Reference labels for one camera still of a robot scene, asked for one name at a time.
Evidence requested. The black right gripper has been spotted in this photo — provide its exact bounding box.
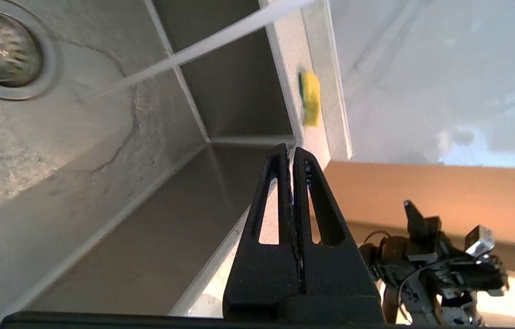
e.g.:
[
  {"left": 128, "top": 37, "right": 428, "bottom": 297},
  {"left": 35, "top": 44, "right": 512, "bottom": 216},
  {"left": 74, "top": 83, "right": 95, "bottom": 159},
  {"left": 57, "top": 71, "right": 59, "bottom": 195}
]
[{"left": 403, "top": 200, "right": 452, "bottom": 275}]

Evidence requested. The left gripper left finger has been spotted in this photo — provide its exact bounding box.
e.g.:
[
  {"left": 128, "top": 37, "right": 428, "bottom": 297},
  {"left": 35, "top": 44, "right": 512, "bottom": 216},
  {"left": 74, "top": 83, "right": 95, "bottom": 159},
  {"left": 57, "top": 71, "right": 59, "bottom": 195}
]
[{"left": 223, "top": 143, "right": 303, "bottom": 319}]

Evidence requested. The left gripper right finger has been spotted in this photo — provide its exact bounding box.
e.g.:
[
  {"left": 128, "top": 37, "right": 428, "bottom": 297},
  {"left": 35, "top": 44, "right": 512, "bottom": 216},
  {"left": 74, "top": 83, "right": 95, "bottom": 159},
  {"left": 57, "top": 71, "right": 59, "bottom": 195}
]
[{"left": 293, "top": 147, "right": 386, "bottom": 321}]

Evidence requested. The yellow fish-shaped sponge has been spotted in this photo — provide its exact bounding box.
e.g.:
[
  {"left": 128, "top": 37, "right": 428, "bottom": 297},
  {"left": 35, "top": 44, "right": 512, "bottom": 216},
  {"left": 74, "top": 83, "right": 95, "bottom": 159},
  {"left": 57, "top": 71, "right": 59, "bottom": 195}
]
[{"left": 298, "top": 69, "right": 322, "bottom": 128}]

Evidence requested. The stainless steel sink basin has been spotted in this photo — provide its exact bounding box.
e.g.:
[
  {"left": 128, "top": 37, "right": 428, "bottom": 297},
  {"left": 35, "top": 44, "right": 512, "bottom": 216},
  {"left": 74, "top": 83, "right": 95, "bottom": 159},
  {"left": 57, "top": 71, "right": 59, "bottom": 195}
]
[{"left": 0, "top": 0, "right": 331, "bottom": 317}]

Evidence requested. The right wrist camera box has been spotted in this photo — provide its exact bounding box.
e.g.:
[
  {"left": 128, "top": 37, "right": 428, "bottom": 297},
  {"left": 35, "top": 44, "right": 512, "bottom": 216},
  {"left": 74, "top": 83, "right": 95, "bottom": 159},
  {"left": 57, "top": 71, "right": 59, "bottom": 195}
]
[{"left": 464, "top": 224, "right": 496, "bottom": 257}]

